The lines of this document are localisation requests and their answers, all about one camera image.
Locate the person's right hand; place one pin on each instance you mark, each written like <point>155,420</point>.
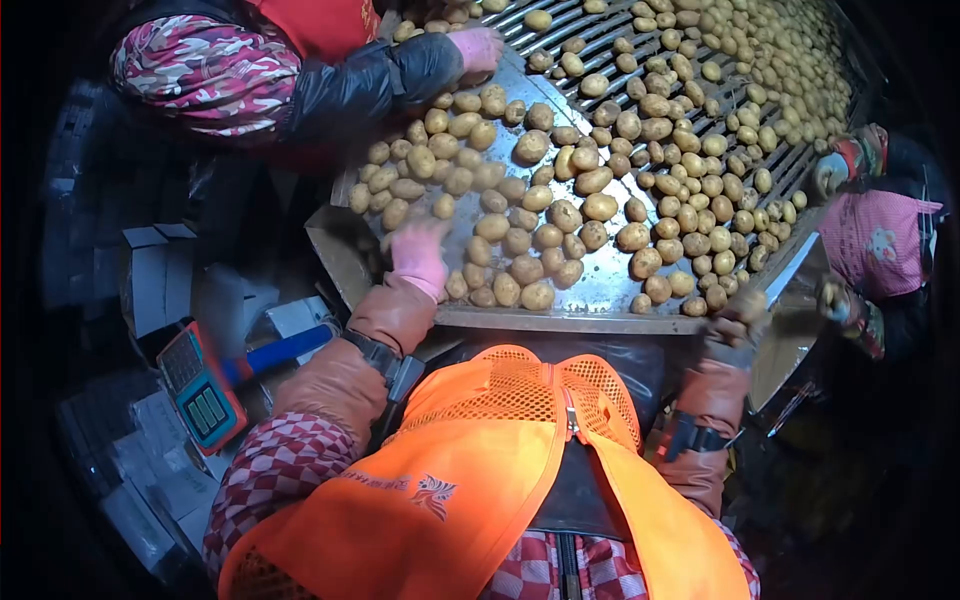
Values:
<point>735,330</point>

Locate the pile of potatoes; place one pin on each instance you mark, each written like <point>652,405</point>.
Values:
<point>525,199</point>

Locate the small white cardboard box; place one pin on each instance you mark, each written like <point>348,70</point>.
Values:
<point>300,315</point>

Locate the metal sorting table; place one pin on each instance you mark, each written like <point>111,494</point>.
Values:
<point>600,289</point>

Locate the person's left hand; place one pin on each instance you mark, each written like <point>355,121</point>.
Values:
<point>417,259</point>

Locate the stack of flat cartons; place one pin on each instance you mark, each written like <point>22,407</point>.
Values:
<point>150,465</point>

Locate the person's body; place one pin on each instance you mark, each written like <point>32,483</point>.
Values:
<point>465,487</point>

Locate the person's left fingers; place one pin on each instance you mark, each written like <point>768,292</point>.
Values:
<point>418,232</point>

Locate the orange and blue weighing scale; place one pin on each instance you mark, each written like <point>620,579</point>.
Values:
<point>201,394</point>

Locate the black wrist band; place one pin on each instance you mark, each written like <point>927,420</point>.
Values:
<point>386,366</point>
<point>694,439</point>

